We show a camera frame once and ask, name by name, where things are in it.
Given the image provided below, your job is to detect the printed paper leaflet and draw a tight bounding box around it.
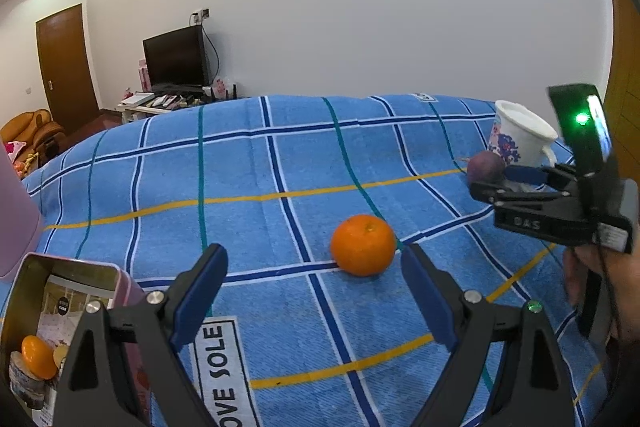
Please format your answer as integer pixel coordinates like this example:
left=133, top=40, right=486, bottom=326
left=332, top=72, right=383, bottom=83
left=37, top=274, right=87, bottom=425

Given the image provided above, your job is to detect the white television stand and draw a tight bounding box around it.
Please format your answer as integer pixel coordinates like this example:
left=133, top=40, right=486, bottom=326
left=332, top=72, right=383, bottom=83
left=115, top=89, right=238, bottom=125

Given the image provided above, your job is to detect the purple passion fruit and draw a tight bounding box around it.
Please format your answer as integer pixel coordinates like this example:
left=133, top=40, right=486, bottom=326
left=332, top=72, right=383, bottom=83
left=466, top=151, right=506, bottom=185

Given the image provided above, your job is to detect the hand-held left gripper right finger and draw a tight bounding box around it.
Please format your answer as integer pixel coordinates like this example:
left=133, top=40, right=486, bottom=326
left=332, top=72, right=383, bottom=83
left=400, top=244, right=578, bottom=427

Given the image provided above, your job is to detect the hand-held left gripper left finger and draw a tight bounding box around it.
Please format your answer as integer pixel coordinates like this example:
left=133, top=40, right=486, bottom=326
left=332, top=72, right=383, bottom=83
left=52, top=243, right=229, bottom=427

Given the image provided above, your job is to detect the black router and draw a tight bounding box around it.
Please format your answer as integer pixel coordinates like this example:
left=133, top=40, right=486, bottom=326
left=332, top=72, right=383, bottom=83
left=207, top=79, right=238, bottom=102

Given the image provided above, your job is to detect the brown leather armchair sofa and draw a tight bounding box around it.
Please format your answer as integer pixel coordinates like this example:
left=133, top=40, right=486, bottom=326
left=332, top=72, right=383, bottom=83
left=0, top=109, right=66, bottom=168

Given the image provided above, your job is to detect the layered cake roll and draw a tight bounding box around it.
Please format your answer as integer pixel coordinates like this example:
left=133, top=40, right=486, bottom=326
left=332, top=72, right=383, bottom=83
left=9, top=351, right=51, bottom=410

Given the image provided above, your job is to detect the white floral mug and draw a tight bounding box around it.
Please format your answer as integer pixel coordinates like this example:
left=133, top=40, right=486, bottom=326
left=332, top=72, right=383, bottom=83
left=487, top=100, right=560, bottom=168

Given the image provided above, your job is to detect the person's right hand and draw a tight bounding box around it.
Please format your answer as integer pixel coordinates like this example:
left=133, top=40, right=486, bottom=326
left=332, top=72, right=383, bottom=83
left=562, top=232, right=640, bottom=358

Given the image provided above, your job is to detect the black flat television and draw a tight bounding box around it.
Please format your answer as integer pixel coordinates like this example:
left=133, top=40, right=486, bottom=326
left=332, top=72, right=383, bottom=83
left=142, top=26, right=210, bottom=88

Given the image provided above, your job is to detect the brown wooden door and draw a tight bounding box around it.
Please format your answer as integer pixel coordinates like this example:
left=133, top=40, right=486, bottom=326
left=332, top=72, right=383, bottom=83
left=35, top=3, right=101, bottom=120

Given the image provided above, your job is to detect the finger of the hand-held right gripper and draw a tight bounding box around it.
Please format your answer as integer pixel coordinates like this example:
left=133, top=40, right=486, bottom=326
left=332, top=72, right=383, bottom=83
left=502, top=163, right=581, bottom=188
left=469, top=180, right=573, bottom=208

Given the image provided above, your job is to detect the orange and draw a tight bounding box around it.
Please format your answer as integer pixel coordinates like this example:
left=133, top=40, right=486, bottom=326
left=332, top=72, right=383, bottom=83
left=330, top=214, right=397, bottom=278
left=21, top=335, right=58, bottom=380

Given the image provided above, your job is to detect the pink metal tin box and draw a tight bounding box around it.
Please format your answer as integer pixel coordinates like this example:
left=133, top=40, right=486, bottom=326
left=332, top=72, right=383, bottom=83
left=0, top=253, right=151, bottom=427

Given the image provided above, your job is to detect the brown wooden panel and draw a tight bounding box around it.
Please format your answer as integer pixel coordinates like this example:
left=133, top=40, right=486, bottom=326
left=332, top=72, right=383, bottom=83
left=602, top=0, right=640, bottom=182

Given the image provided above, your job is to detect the blue plaid blanket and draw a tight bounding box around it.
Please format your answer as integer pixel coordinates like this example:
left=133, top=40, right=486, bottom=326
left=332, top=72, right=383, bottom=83
left=0, top=94, right=616, bottom=427

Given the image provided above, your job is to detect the pink electric kettle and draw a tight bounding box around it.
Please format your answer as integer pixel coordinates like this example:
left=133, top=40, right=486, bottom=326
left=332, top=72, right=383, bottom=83
left=0, top=142, right=45, bottom=280

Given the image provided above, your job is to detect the black power cable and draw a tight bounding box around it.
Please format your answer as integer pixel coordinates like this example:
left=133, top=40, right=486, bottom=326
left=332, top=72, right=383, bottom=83
left=202, top=22, right=221, bottom=88

